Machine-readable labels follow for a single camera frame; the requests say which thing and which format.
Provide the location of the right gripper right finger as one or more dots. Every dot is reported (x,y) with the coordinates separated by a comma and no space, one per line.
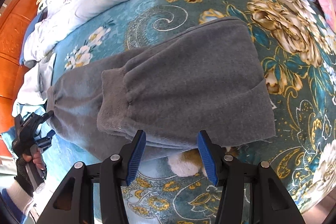
(269,200)

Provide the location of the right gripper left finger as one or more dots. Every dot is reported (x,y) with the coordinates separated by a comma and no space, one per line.
(72,201)

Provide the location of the grey fleece sweatpants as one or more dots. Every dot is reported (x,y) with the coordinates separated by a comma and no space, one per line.
(208,77)

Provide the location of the gloved left hand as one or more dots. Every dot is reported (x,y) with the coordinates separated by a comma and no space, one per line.
(22,177)

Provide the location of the light blue garment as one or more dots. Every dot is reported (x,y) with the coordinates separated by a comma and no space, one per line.
(36,82)

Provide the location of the orange wooden headboard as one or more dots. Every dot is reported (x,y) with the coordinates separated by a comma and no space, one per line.
(14,22)

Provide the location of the blue pillow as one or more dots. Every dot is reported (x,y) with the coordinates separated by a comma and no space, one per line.
(31,27)

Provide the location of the teal floral bed blanket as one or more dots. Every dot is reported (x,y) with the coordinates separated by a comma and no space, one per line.
(297,53)

